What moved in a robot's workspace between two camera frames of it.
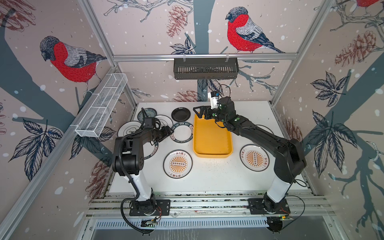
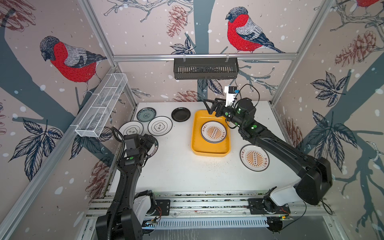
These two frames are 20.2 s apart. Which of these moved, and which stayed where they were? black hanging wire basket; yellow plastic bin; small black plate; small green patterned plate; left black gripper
Moved: left black gripper
Stayed: black hanging wire basket; small green patterned plate; yellow plastic bin; small black plate
